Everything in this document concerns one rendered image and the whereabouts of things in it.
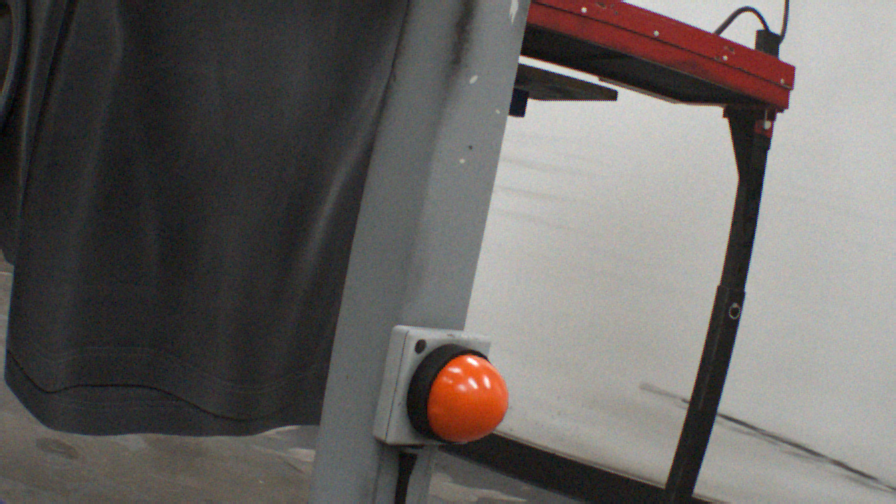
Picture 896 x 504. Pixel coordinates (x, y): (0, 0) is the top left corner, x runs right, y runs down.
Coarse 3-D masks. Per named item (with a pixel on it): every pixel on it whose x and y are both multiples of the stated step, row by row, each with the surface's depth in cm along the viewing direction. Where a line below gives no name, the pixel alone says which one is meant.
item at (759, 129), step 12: (732, 108) 218; (732, 120) 218; (744, 120) 219; (756, 120) 216; (732, 132) 218; (744, 132) 219; (756, 132) 217; (768, 132) 218; (732, 144) 219; (744, 144) 219; (744, 156) 219
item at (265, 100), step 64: (64, 0) 63; (128, 0) 67; (192, 0) 70; (256, 0) 74; (320, 0) 78; (384, 0) 83; (64, 64) 64; (128, 64) 69; (192, 64) 71; (256, 64) 75; (320, 64) 81; (384, 64) 84; (64, 128) 65; (128, 128) 70; (192, 128) 73; (256, 128) 77; (320, 128) 82; (64, 192) 66; (128, 192) 71; (192, 192) 74; (256, 192) 79; (320, 192) 83; (64, 256) 67; (128, 256) 72; (192, 256) 75; (256, 256) 80; (320, 256) 85; (64, 320) 68; (128, 320) 73; (192, 320) 76; (256, 320) 81; (320, 320) 86; (64, 384) 69; (128, 384) 74; (192, 384) 76; (256, 384) 82; (320, 384) 88
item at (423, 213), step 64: (448, 0) 49; (512, 0) 50; (448, 64) 49; (512, 64) 51; (384, 128) 51; (448, 128) 49; (384, 192) 51; (448, 192) 50; (384, 256) 50; (448, 256) 50; (384, 320) 50; (448, 320) 51; (384, 384) 49; (320, 448) 52; (384, 448) 50
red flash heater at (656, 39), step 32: (544, 0) 181; (576, 0) 183; (608, 0) 184; (544, 32) 197; (576, 32) 184; (608, 32) 185; (640, 32) 186; (672, 32) 188; (704, 32) 190; (576, 64) 229; (608, 64) 219; (640, 64) 207; (672, 64) 189; (704, 64) 191; (736, 64) 192; (768, 64) 194; (672, 96) 235; (704, 96) 227; (736, 96) 212; (768, 96) 195
